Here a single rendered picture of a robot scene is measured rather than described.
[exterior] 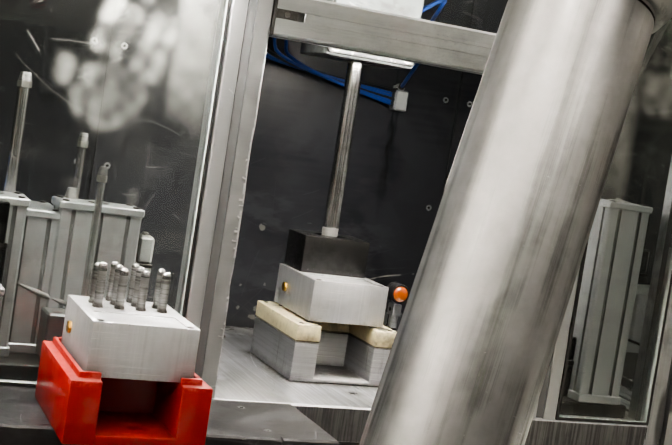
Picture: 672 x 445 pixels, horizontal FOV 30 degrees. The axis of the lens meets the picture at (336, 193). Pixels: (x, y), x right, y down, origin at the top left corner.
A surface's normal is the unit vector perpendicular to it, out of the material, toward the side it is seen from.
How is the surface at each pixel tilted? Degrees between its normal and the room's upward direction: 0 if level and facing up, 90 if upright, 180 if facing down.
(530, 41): 72
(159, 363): 90
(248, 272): 90
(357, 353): 90
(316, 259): 90
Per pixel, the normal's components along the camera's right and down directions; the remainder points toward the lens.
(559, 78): -0.08, -0.24
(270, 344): -0.92, -0.12
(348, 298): 0.37, 0.11
